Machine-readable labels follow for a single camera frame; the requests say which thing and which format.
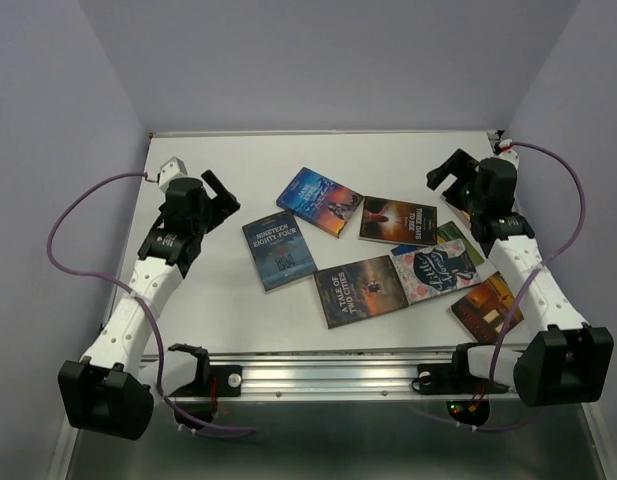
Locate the Three Days to See book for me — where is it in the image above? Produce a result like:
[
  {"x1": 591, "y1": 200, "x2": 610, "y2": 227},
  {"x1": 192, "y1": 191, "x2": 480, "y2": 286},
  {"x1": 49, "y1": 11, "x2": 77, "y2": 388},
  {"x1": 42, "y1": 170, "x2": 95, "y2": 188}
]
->
[{"x1": 359, "y1": 196, "x2": 437, "y2": 247}]

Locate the Nineteen Eighty-Four blue book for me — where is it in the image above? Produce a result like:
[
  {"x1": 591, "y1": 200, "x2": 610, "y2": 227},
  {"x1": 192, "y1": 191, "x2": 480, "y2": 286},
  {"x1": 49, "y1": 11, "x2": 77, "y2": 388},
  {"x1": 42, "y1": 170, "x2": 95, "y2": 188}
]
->
[{"x1": 242, "y1": 210, "x2": 317, "y2": 292}]

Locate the Jane Eyre blue book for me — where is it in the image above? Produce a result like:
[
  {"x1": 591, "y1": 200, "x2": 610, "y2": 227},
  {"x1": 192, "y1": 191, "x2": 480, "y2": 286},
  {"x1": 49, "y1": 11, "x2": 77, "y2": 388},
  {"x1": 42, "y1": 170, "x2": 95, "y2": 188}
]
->
[{"x1": 276, "y1": 167, "x2": 364, "y2": 238}]

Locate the Little Women floral book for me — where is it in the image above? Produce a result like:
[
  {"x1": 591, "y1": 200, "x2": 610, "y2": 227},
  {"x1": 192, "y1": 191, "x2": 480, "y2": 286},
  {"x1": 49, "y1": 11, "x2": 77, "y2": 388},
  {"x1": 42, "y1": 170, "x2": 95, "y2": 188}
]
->
[{"x1": 392, "y1": 239, "x2": 482, "y2": 305}]

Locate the A Tale of Two Cities book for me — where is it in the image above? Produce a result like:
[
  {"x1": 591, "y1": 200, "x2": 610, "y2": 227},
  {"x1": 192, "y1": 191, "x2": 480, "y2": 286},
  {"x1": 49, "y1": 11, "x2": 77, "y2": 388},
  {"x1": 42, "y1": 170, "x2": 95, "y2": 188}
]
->
[{"x1": 313, "y1": 255, "x2": 409, "y2": 330}]

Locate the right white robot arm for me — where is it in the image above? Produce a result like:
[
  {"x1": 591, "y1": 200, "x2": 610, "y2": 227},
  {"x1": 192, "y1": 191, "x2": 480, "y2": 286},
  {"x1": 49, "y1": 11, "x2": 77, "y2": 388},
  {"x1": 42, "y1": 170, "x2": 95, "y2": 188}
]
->
[{"x1": 412, "y1": 141, "x2": 614, "y2": 407}]

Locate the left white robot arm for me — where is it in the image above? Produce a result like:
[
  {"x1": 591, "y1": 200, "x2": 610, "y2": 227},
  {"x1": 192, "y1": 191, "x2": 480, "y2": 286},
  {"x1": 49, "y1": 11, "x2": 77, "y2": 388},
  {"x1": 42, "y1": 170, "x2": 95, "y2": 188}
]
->
[{"x1": 58, "y1": 159, "x2": 240, "y2": 440}]

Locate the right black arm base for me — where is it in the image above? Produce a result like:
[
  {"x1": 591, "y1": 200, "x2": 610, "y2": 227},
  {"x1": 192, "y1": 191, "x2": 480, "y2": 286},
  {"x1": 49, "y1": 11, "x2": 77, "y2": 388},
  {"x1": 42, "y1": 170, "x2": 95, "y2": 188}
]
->
[{"x1": 411, "y1": 344, "x2": 509, "y2": 426}]

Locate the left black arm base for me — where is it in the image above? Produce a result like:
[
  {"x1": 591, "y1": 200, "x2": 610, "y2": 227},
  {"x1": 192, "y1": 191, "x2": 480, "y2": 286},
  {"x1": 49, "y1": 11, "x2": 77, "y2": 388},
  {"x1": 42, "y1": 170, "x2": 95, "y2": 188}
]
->
[{"x1": 162, "y1": 343, "x2": 243, "y2": 432}]

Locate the green and blue book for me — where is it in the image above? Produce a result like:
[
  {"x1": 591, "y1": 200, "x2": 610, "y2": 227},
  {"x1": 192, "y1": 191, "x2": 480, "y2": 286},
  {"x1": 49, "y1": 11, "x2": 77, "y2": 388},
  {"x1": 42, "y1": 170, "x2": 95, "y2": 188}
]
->
[{"x1": 390, "y1": 221, "x2": 485, "y2": 266}]

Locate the brown orange book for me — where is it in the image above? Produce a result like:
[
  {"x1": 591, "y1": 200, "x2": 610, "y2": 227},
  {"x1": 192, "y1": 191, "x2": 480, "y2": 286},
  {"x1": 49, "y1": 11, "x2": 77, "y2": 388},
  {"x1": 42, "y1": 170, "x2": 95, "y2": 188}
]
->
[{"x1": 449, "y1": 272, "x2": 515, "y2": 344}]

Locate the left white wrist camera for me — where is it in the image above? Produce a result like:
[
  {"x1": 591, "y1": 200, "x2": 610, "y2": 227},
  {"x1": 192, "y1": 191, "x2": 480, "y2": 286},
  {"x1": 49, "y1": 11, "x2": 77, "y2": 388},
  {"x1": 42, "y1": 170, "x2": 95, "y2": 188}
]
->
[{"x1": 158, "y1": 157, "x2": 188, "y2": 192}]

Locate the aluminium mounting rail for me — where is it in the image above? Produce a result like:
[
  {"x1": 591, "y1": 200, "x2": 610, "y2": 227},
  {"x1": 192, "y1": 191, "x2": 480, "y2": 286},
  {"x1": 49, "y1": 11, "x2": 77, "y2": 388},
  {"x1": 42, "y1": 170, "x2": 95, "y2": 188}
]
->
[{"x1": 137, "y1": 347, "x2": 519, "y2": 403}]

